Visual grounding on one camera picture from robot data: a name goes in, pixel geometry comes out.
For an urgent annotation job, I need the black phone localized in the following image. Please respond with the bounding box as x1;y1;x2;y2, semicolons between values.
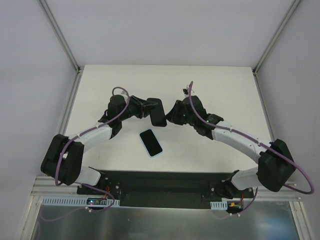
147;98;167;127

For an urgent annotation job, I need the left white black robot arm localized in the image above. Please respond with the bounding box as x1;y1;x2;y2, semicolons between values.
40;94;160;195

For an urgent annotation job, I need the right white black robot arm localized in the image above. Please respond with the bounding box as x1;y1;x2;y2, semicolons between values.
166;96;296;199

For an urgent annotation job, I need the blue-cased smartphone on table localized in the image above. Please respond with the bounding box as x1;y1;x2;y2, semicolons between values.
139;129;163;158

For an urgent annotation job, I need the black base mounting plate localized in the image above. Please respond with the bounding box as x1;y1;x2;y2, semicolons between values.
76;169;259;208

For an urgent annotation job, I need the shiny metal front panel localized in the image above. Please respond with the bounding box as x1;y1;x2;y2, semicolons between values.
32;201;299;240

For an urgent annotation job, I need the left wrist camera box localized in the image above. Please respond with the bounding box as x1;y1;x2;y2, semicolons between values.
119;91;128;99

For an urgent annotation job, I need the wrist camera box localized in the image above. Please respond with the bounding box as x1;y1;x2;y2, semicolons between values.
182;86;195;98
119;91;128;99

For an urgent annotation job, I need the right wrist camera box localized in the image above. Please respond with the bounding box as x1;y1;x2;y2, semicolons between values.
182;86;195;98

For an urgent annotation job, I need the right white cable duct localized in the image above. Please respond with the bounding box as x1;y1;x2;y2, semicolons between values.
210;200;228;211

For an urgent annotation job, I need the white cable duct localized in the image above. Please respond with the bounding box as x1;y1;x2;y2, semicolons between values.
42;196;120;208
210;200;228;211

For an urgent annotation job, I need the aluminium front rail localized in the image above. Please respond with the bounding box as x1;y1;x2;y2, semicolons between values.
31;176;80;196

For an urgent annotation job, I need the left white cable duct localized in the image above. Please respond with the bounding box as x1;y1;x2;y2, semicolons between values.
42;196;120;208

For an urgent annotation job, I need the left aluminium frame post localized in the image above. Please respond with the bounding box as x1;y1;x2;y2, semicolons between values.
37;0;82;74

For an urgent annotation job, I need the aluminium frame post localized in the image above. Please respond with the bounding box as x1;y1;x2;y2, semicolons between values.
37;0;82;74
252;0;303;76

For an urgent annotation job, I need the right aluminium frame post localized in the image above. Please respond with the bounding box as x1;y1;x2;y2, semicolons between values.
252;0;303;76

